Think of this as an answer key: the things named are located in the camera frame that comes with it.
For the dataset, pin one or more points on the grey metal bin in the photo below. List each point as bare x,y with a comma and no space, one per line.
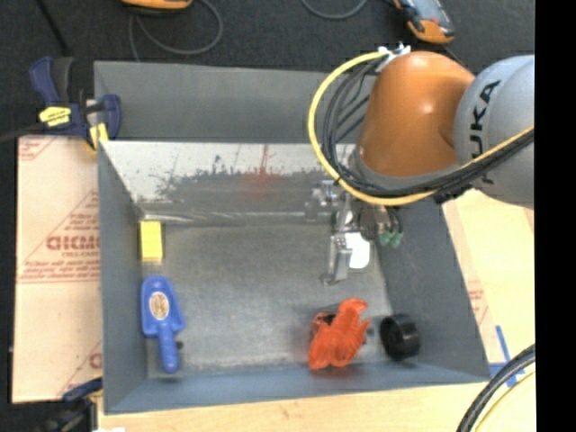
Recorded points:
252,277

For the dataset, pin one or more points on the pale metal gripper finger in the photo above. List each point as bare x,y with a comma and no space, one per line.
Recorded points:
338,259
360,252

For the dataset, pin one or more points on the brown cardboard board, red print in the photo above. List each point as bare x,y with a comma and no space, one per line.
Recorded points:
54,295

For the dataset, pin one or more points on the black round cap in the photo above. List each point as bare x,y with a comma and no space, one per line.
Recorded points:
399,336

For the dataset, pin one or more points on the blue toy shovel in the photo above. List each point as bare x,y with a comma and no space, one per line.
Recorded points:
158,306

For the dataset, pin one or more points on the yellow block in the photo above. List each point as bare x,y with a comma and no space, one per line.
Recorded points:
151,240

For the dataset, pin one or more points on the orange toy lobster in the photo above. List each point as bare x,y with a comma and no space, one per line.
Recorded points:
339,335

